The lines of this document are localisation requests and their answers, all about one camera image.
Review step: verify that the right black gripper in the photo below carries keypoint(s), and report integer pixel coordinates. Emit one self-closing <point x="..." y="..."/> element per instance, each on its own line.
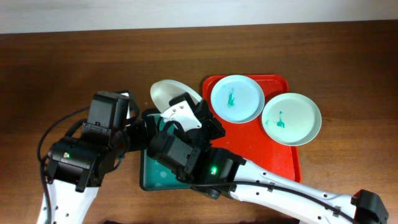
<point x="205" y="117"/>

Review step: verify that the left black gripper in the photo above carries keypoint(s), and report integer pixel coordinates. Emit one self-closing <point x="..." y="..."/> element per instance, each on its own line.
<point x="149" y="130"/>

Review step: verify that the white plate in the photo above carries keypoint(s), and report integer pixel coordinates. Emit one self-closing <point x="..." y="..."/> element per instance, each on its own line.
<point x="165" y="90"/>
<point x="237" y="99"/>
<point x="291" y="119"/>

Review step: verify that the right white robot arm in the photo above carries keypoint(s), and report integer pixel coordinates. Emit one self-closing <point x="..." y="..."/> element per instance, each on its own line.
<point x="248" y="182"/>

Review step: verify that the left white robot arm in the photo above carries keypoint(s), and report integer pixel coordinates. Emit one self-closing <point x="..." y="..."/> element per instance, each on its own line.
<point x="73" y="170"/>

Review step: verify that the dark green water tray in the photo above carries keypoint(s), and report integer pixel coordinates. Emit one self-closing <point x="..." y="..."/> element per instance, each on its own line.
<point x="155" y="176"/>

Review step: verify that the red plastic tray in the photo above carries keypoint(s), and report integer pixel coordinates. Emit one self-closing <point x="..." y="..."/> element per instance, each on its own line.
<point x="249" y="140"/>

